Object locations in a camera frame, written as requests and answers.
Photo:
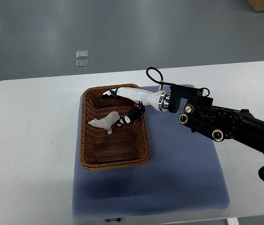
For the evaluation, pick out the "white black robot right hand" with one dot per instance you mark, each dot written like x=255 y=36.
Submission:
x=142 y=98

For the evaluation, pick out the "white toy bear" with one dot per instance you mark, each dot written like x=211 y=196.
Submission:
x=106 y=122

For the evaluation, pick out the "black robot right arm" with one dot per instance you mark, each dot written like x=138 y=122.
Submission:
x=214 y=122

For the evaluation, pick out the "brown wicker basket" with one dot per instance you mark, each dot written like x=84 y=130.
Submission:
x=128 y=145

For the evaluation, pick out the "blue quilted mat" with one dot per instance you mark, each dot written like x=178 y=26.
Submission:
x=183 y=173

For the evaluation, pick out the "lower floor socket plate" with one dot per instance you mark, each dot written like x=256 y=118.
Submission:
x=82 y=63

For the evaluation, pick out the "floor socket plate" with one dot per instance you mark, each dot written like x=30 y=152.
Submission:
x=80 y=54
x=82 y=63

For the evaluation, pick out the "upper floor socket plate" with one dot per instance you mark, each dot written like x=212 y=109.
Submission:
x=80 y=54

